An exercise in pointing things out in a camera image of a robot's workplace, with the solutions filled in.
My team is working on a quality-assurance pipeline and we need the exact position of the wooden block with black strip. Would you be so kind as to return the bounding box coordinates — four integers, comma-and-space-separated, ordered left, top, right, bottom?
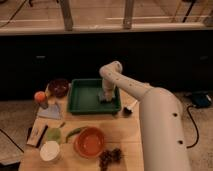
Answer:
27, 119, 48, 147

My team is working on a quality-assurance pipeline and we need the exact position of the dark grape bunch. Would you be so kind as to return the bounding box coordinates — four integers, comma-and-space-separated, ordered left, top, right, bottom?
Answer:
99, 148, 122, 171

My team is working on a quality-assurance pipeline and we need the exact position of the white and black brush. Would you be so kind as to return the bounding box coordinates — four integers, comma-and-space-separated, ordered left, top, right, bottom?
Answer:
124, 100, 138, 114

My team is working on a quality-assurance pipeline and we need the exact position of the blue-grey sponge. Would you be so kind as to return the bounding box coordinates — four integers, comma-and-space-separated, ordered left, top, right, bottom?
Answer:
98, 90, 115, 103

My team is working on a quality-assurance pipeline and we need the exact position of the light blue cloth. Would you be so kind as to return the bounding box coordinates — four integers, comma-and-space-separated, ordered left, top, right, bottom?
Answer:
37, 103, 61, 120

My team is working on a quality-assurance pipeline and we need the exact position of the black cable on floor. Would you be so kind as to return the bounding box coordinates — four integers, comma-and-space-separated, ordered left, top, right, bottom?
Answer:
185, 104, 200, 150

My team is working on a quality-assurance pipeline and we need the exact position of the white cup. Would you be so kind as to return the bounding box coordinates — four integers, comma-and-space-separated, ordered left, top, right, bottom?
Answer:
40, 141, 60, 162

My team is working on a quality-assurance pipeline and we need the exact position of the orange ball on stand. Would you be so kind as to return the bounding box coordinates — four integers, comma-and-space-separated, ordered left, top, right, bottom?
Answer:
34, 91, 48, 109

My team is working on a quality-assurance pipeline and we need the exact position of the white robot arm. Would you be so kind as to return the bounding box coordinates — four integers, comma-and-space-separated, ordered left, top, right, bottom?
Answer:
99, 61, 192, 171

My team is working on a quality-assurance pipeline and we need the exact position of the dark red bowl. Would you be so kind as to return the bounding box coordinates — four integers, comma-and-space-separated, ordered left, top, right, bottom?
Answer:
48, 79, 69, 98

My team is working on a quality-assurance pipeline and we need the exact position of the black power adapter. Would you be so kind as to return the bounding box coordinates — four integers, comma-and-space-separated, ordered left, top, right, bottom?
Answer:
191, 93, 212, 108

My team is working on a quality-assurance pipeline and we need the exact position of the orange plastic bowl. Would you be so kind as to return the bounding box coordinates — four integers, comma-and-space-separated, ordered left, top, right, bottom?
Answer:
74, 127, 105, 159

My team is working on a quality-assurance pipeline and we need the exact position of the green plastic tray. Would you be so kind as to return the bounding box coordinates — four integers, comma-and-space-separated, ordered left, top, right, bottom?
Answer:
67, 78, 121, 115

